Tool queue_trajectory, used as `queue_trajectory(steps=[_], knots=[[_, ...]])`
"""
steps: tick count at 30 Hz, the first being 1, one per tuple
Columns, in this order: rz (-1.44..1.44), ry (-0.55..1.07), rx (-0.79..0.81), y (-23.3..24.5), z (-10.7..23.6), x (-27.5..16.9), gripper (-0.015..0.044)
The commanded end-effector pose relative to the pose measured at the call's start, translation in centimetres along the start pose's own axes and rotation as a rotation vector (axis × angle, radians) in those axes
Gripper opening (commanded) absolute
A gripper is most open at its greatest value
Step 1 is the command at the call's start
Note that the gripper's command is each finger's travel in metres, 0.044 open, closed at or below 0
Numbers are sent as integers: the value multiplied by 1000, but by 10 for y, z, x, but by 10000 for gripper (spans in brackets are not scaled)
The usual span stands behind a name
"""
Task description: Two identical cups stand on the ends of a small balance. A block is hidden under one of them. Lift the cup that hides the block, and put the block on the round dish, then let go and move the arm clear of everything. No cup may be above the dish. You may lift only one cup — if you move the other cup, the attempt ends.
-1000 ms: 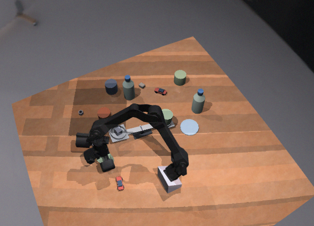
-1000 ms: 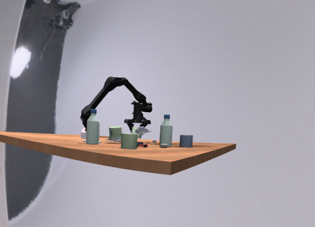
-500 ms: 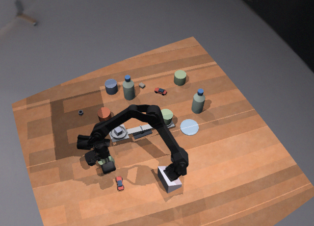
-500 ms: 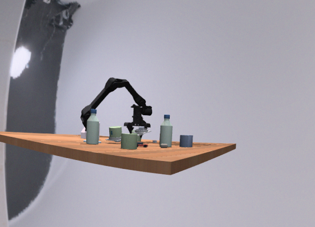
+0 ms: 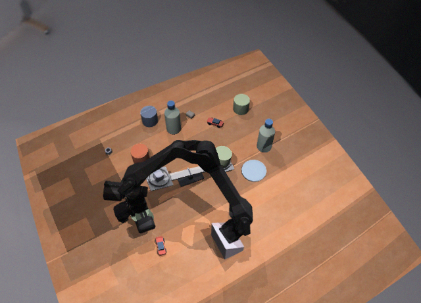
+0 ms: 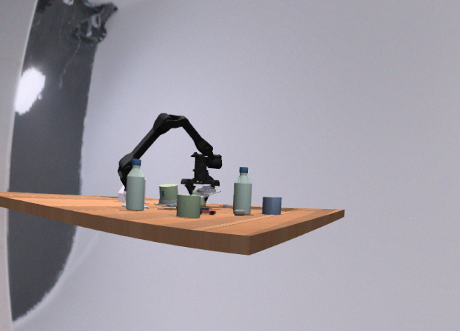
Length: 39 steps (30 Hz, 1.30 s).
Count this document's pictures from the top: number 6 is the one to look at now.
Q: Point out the blue cylinder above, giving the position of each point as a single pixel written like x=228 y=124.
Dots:
x=271 y=205

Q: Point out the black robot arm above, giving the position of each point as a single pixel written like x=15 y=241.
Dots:
x=161 y=126

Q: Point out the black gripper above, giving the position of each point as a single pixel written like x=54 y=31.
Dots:
x=199 y=179

